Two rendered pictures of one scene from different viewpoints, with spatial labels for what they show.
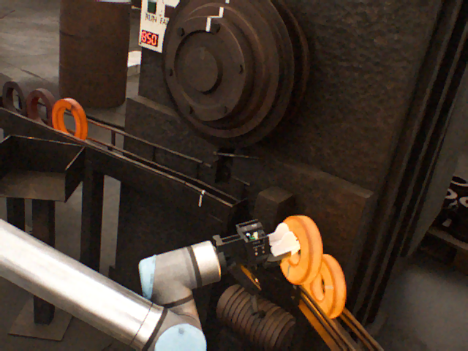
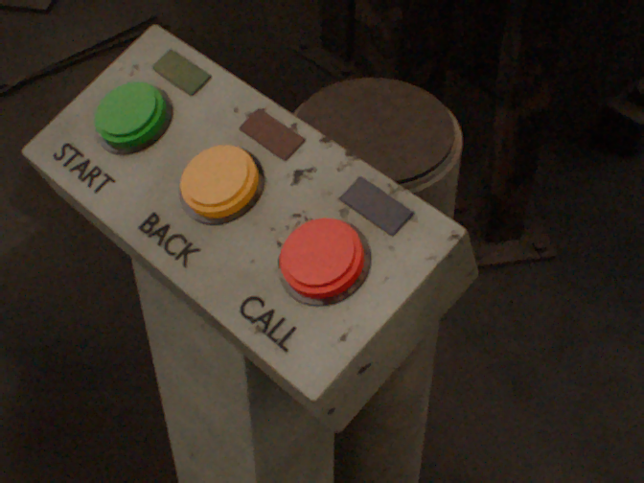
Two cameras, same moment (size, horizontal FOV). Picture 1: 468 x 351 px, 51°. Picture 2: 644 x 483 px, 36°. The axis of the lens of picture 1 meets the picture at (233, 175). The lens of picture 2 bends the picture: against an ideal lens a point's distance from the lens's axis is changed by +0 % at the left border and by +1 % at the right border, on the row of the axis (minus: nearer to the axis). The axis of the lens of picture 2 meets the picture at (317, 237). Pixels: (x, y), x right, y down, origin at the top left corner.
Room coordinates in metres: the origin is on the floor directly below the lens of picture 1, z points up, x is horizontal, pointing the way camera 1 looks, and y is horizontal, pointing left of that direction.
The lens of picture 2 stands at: (0.08, -0.25, 0.95)
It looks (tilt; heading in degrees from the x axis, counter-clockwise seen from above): 47 degrees down; 14
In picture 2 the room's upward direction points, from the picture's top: 1 degrees counter-clockwise
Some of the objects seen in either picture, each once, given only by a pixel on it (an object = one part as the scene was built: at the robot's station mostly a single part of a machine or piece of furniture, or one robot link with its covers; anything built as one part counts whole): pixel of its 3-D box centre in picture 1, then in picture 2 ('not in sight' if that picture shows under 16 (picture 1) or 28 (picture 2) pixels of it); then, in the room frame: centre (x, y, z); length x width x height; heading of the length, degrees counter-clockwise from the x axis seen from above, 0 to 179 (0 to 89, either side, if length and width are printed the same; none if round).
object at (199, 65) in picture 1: (206, 69); not in sight; (1.33, 0.12, 1.11); 0.28 x 0.06 x 0.28; 58
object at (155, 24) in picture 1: (169, 27); not in sight; (1.69, 0.30, 1.15); 0.26 x 0.02 x 0.18; 58
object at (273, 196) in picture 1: (269, 227); not in sight; (1.30, -0.13, 0.68); 0.11 x 0.08 x 0.24; 148
